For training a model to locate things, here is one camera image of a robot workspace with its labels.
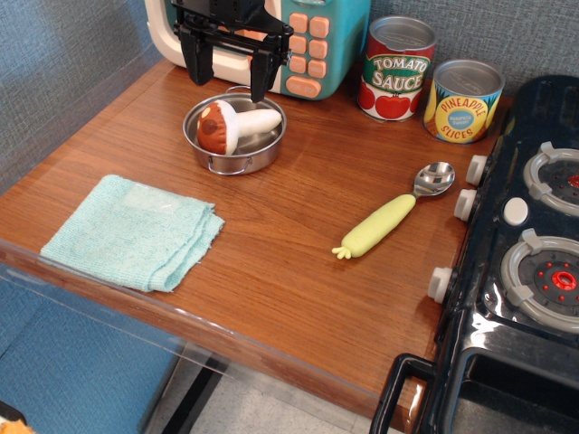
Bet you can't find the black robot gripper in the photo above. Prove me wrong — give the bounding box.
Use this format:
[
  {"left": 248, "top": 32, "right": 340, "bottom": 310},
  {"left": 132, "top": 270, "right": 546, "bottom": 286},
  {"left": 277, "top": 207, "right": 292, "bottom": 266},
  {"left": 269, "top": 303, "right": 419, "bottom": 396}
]
[{"left": 172, "top": 1, "right": 293, "bottom": 102}]

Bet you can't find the brown white plush mushroom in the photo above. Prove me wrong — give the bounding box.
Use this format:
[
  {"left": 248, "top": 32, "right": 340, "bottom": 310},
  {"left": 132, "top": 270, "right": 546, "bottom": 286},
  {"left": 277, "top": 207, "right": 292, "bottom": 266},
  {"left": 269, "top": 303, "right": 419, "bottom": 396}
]
[{"left": 196, "top": 99, "right": 282, "bottom": 156}]

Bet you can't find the small stainless steel pot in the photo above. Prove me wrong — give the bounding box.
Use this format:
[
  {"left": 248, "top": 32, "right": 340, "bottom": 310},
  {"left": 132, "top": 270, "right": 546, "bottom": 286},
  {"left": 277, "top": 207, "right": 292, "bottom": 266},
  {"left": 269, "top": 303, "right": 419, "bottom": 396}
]
[{"left": 183, "top": 86, "right": 287, "bottom": 176}]

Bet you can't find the teal cream toy microwave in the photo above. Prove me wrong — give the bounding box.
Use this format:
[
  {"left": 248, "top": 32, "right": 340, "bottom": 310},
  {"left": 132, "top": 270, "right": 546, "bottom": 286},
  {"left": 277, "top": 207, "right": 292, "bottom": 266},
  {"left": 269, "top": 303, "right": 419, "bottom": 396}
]
[{"left": 144, "top": 0, "right": 371, "bottom": 100}]

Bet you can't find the tomato sauce toy can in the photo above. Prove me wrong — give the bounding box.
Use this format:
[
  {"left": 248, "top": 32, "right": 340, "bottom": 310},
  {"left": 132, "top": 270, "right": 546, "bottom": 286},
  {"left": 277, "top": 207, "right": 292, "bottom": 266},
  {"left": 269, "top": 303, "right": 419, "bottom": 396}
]
[{"left": 358, "top": 15, "right": 437, "bottom": 121}]

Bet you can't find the light blue folded cloth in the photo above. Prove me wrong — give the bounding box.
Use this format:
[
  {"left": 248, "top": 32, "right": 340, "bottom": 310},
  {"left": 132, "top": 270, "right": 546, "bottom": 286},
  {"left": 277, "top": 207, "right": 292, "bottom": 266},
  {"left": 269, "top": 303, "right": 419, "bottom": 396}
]
[{"left": 41, "top": 175, "right": 224, "bottom": 293}]

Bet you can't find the pineapple slices toy can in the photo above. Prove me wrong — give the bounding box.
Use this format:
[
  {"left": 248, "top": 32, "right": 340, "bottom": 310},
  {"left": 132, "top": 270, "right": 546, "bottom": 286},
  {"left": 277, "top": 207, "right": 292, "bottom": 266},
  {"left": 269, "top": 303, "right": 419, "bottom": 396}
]
[{"left": 423, "top": 59, "right": 505, "bottom": 144}]

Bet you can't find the black metal table leg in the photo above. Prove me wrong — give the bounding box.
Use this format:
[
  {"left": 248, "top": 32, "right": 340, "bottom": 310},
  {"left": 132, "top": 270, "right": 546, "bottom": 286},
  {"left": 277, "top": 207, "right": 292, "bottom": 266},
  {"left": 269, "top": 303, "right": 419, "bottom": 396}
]
[{"left": 162, "top": 357, "right": 228, "bottom": 434}]

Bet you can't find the clear acrylic barrier panel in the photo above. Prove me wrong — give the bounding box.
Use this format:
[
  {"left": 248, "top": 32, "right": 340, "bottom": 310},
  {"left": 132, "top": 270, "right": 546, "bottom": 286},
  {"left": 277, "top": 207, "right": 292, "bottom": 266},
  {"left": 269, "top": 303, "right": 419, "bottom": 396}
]
[{"left": 1, "top": 243, "right": 370, "bottom": 433}]

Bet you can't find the black toy stove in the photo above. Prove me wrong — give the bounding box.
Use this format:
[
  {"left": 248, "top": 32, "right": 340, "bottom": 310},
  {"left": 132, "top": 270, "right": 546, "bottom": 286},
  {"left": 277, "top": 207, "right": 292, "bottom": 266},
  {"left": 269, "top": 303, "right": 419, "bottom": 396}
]
[{"left": 371, "top": 75, "right": 578, "bottom": 433}]

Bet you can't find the green handled metal spoon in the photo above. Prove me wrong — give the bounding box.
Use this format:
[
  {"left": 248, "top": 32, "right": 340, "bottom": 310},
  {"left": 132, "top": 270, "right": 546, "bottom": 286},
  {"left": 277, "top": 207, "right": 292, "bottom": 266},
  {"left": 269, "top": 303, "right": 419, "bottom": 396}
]
[{"left": 331, "top": 162, "right": 456, "bottom": 259}]

